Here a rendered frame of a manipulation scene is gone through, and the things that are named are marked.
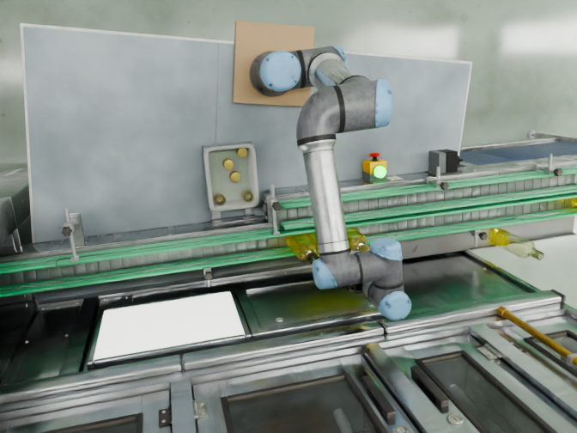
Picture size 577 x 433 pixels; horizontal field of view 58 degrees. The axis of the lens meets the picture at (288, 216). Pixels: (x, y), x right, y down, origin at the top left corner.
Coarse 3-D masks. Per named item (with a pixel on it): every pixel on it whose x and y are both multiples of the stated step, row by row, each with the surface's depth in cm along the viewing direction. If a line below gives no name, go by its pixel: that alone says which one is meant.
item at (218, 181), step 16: (240, 144) 178; (208, 160) 177; (240, 160) 186; (208, 176) 178; (224, 176) 187; (240, 176) 188; (256, 176) 182; (208, 192) 180; (224, 192) 188; (240, 192) 189; (256, 192) 183; (224, 208) 182; (240, 208) 183
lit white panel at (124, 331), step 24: (120, 312) 163; (144, 312) 162; (168, 312) 161; (192, 312) 160; (216, 312) 159; (120, 336) 148; (144, 336) 147; (168, 336) 146; (192, 336) 145; (216, 336) 144
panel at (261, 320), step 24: (240, 288) 175; (264, 288) 175; (288, 288) 174; (312, 288) 173; (240, 312) 157; (264, 312) 158; (288, 312) 157; (312, 312) 156; (336, 312) 155; (360, 312) 152; (96, 336) 148; (240, 336) 143; (264, 336) 144; (96, 360) 135; (120, 360) 136; (144, 360) 138
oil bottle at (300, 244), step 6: (288, 240) 182; (294, 240) 175; (300, 240) 173; (306, 240) 173; (288, 246) 183; (294, 246) 175; (300, 246) 168; (306, 246) 167; (312, 246) 167; (294, 252) 176; (300, 252) 168; (306, 252) 166; (300, 258) 169; (306, 258) 167
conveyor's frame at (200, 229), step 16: (528, 160) 215; (544, 160) 213; (560, 160) 211; (576, 160) 209; (400, 176) 200; (416, 176) 198; (432, 176) 196; (448, 176) 196; (464, 176) 197; (480, 176) 199; (288, 192) 185; (304, 192) 184; (192, 224) 188; (208, 224) 186; (224, 224) 185; (240, 224) 184; (256, 224) 183; (272, 224) 184; (64, 240) 179; (96, 240) 177; (112, 240) 175; (128, 240) 174; (144, 240) 175; (160, 240) 176; (176, 240) 177; (0, 256) 166; (16, 256) 166; (32, 256) 167; (48, 256) 168
